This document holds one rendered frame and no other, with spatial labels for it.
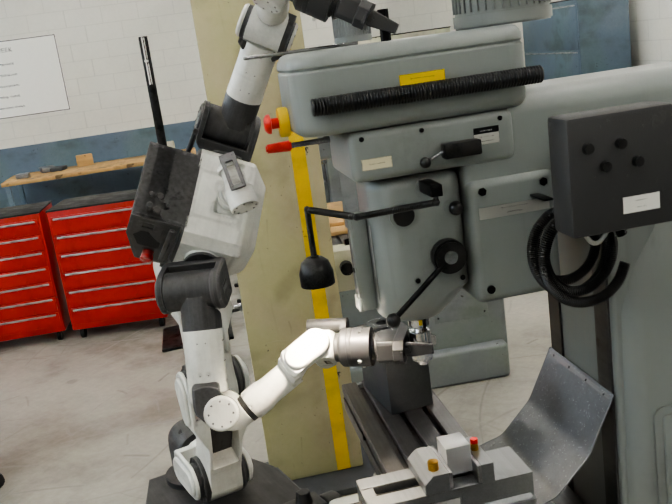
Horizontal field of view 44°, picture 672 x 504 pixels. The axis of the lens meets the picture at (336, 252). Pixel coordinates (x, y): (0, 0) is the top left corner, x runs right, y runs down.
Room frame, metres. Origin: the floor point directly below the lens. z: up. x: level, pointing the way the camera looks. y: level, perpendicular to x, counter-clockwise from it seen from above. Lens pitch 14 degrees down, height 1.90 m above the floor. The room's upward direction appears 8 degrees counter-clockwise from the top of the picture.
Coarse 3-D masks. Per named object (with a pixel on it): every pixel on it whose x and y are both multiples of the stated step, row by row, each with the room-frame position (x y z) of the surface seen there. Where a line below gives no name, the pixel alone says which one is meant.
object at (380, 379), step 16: (384, 320) 2.19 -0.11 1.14; (368, 368) 2.16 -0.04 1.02; (384, 368) 2.02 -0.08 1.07; (400, 368) 2.02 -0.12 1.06; (416, 368) 2.03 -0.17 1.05; (368, 384) 2.18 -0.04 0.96; (384, 384) 2.04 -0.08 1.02; (400, 384) 2.02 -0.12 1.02; (416, 384) 2.03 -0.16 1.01; (384, 400) 2.05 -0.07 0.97; (400, 400) 2.02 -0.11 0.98; (416, 400) 2.03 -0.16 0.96; (432, 400) 2.04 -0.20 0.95
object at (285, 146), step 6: (318, 138) 1.80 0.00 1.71; (324, 138) 1.80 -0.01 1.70; (270, 144) 1.79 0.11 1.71; (276, 144) 1.78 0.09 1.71; (282, 144) 1.78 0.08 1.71; (288, 144) 1.78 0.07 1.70; (294, 144) 1.79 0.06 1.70; (300, 144) 1.79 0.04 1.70; (306, 144) 1.79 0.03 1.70; (312, 144) 1.80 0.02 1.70; (270, 150) 1.78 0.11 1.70; (276, 150) 1.78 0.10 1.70; (282, 150) 1.78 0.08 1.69; (288, 150) 1.79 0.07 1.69
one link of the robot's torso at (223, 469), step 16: (176, 384) 2.20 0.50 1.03; (192, 416) 2.15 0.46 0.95; (208, 432) 2.17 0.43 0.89; (224, 432) 2.26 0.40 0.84; (240, 432) 2.22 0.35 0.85; (208, 448) 2.18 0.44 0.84; (224, 448) 2.29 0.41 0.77; (240, 448) 2.24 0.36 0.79; (192, 464) 2.29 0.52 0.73; (208, 464) 2.22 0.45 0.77; (224, 464) 2.24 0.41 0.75; (240, 464) 2.27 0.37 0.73; (208, 480) 2.24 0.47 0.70; (224, 480) 2.25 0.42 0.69; (240, 480) 2.28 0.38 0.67; (208, 496) 2.24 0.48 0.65
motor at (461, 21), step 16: (464, 0) 1.72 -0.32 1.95; (480, 0) 1.69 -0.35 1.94; (496, 0) 1.68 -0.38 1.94; (512, 0) 1.67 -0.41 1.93; (528, 0) 1.67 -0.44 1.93; (544, 0) 1.70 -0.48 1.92; (464, 16) 1.72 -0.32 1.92; (480, 16) 1.69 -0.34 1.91; (496, 16) 1.67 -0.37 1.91; (512, 16) 1.67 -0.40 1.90; (528, 16) 1.67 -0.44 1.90; (544, 16) 1.69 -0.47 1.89
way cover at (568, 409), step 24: (552, 360) 1.90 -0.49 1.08; (552, 384) 1.86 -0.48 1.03; (576, 384) 1.77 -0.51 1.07; (528, 408) 1.91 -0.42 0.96; (552, 408) 1.82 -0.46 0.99; (576, 408) 1.73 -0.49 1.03; (600, 408) 1.65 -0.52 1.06; (504, 432) 1.91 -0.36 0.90; (528, 432) 1.84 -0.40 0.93; (552, 432) 1.77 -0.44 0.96; (576, 432) 1.69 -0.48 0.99; (528, 456) 1.78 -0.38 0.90; (552, 456) 1.71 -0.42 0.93; (576, 456) 1.65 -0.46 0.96; (552, 480) 1.65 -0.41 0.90
